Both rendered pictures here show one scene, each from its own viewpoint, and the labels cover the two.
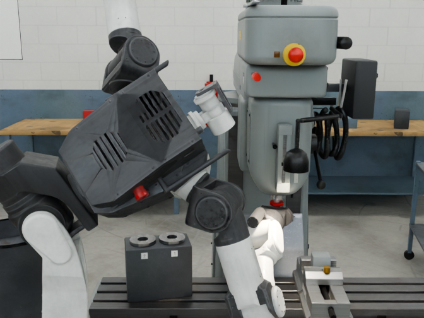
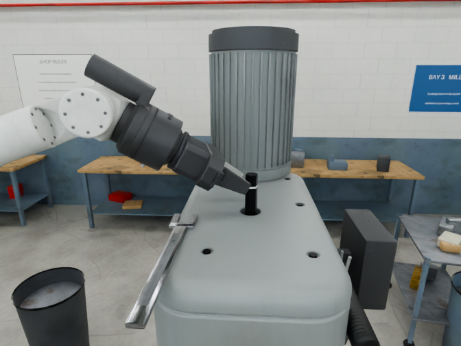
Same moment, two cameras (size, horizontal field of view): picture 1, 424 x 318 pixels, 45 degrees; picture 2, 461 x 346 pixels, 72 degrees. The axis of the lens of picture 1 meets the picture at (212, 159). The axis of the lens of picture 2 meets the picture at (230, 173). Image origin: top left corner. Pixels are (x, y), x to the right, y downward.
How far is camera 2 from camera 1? 1.19 m
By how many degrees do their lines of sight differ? 6
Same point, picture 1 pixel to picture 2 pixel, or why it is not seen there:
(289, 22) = (237, 325)
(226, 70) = not seen: hidden behind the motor
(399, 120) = (381, 165)
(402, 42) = (385, 100)
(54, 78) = not seen: hidden behind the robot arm
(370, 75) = (385, 259)
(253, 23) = (160, 314)
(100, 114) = not seen: outside the picture
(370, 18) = (360, 82)
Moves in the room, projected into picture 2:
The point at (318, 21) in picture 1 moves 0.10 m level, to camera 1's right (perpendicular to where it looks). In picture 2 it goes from (304, 327) to (394, 332)
